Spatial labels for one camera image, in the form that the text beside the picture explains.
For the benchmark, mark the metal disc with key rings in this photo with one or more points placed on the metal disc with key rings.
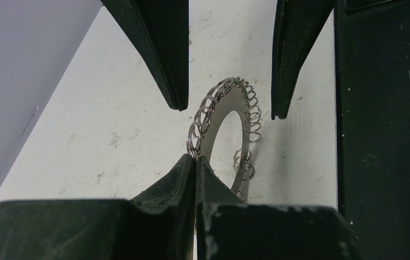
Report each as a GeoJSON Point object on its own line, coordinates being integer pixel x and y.
{"type": "Point", "coordinates": [228, 117]}

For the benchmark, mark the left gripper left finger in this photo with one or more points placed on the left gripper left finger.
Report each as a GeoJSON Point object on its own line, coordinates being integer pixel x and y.
{"type": "Point", "coordinates": [156, 224]}

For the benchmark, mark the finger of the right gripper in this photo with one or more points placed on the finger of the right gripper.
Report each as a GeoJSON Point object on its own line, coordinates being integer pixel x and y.
{"type": "Point", "coordinates": [296, 27]}
{"type": "Point", "coordinates": [159, 32]}

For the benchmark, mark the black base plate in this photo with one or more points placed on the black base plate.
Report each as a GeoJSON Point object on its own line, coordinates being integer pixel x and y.
{"type": "Point", "coordinates": [372, 44]}

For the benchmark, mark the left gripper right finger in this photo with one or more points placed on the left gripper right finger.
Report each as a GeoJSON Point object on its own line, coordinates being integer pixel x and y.
{"type": "Point", "coordinates": [228, 228]}

